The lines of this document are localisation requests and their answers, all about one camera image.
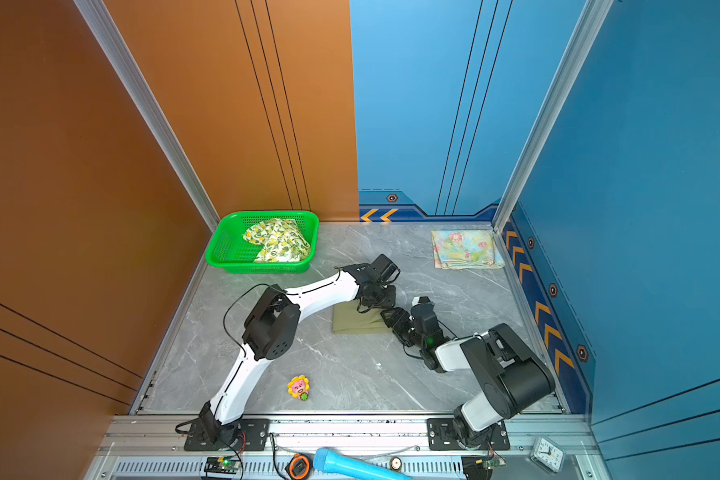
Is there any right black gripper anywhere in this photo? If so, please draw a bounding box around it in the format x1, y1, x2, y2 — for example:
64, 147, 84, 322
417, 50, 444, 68
380, 308, 427, 352

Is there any olive green skirt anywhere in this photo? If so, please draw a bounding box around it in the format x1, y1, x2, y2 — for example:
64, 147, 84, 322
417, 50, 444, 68
332, 300, 391, 335

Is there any pastel floral skirt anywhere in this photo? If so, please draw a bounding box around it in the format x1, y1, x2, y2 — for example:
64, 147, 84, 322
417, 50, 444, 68
431, 230, 505, 270

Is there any yellow green patterned skirt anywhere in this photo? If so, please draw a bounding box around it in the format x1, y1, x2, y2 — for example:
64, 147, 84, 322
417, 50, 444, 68
243, 217, 311, 263

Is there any green plastic basket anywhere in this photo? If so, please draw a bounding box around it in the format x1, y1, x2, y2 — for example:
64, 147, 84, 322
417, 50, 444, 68
206, 211, 319, 274

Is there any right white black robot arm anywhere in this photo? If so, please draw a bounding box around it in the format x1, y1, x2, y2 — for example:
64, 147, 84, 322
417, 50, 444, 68
381, 297, 556, 449

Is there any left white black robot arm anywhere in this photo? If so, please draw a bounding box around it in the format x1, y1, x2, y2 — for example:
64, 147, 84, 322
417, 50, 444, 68
194, 255, 400, 444

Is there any yellow flower toy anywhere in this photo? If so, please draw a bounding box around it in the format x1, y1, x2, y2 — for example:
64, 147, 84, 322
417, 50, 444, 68
287, 375, 310, 401

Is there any right green circuit board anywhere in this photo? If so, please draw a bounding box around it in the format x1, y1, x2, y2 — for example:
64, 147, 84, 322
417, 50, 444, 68
476, 453, 506, 471

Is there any green circuit board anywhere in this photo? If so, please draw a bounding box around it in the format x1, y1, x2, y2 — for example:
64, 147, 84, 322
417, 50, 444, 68
476, 453, 506, 471
203, 456, 244, 479

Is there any blue cylindrical flashlight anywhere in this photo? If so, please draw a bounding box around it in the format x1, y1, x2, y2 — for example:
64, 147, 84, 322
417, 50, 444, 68
313, 448, 410, 480

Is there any small white alarm clock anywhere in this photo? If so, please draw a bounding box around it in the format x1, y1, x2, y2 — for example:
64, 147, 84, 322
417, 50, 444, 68
529, 437, 566, 474

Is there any orange black tape measure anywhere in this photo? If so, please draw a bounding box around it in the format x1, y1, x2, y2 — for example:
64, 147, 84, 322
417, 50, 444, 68
286, 453, 312, 480

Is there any left green circuit board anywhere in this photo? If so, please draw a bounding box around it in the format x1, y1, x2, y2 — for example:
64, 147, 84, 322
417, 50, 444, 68
203, 456, 244, 479

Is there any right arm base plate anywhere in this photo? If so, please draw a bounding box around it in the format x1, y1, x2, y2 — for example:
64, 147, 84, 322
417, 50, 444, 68
426, 417, 511, 452

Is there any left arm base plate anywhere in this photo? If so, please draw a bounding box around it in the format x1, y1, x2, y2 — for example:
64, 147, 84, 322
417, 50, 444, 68
177, 418, 270, 453

